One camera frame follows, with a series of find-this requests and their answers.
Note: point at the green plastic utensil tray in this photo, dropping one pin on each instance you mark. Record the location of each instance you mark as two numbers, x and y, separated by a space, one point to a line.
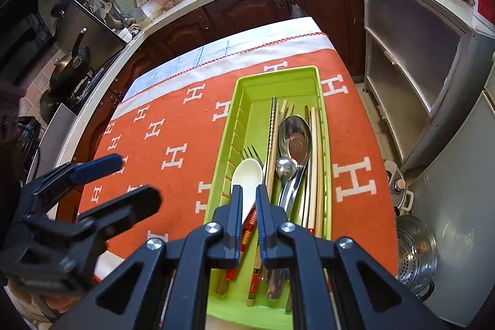
255 90

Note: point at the black range hood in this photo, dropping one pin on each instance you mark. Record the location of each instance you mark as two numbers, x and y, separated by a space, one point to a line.
23 24

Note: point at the dark wok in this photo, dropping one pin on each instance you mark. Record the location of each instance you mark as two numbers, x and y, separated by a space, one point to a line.
71 69

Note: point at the black pot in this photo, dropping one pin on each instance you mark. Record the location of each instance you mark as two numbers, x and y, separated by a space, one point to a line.
50 105

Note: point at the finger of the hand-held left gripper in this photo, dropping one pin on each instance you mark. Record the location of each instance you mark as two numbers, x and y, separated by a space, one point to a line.
100 165
127 206

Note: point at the white ceramic spoon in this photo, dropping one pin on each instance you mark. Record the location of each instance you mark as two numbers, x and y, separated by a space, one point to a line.
247 175

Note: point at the pale grid-pattern tablecloth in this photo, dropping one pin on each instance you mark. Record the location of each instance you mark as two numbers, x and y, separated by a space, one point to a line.
201 55

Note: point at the orange printed blanket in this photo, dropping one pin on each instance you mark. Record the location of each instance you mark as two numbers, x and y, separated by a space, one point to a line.
174 144

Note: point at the steel pot with lid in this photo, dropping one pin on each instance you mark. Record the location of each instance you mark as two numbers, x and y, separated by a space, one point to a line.
398 187

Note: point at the black gas stove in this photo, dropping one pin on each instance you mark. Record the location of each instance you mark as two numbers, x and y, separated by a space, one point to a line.
96 82

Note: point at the steel fork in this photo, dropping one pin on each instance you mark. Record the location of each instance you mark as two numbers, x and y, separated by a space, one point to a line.
251 154

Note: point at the black kitchen appliance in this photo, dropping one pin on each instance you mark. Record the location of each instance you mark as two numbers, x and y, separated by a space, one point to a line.
29 136

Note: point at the grey fridge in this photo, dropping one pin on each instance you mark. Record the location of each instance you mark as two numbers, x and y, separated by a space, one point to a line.
456 218

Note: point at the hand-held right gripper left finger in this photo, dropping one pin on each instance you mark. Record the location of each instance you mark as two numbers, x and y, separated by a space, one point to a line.
235 225

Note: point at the beige wooden chopstick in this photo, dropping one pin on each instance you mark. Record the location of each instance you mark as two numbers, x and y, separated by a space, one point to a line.
281 121

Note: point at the brown wooden chopstick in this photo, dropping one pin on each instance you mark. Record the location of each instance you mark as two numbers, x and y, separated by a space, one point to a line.
306 113
289 109

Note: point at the low steel splash panel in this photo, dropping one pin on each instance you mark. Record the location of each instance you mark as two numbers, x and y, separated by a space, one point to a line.
58 140

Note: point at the steel cabinet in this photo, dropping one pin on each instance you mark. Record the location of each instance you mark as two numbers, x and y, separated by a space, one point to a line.
413 44

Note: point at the red-rimmed food container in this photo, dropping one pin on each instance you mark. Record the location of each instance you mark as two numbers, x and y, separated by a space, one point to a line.
172 0

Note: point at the steel steamer pot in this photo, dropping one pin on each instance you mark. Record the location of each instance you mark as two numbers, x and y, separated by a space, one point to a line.
417 256

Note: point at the large steel spoon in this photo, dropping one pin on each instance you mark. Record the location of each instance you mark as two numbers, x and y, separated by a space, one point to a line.
276 283

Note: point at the tall steel splash guard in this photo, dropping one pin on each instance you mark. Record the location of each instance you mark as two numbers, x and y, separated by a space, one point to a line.
92 28

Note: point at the wooden chopstick with red end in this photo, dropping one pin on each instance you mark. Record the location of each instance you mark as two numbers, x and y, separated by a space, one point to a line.
255 279

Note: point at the small round steel spoon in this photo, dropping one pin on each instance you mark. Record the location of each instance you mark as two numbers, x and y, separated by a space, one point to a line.
286 167

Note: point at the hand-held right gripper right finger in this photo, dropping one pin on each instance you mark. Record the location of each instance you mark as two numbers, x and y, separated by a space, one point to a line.
263 229

